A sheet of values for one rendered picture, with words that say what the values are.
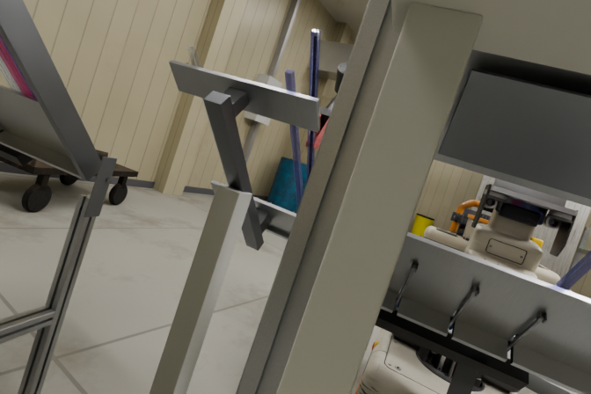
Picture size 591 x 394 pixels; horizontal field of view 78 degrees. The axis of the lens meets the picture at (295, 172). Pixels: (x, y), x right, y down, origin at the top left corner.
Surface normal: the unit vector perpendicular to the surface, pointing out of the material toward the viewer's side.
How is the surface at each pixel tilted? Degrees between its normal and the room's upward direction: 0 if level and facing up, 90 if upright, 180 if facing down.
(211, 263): 90
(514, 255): 98
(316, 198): 90
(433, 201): 90
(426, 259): 133
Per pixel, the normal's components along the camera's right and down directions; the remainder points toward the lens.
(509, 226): -0.39, 0.06
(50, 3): 0.81, 0.29
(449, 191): -0.49, -0.13
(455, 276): -0.42, 0.61
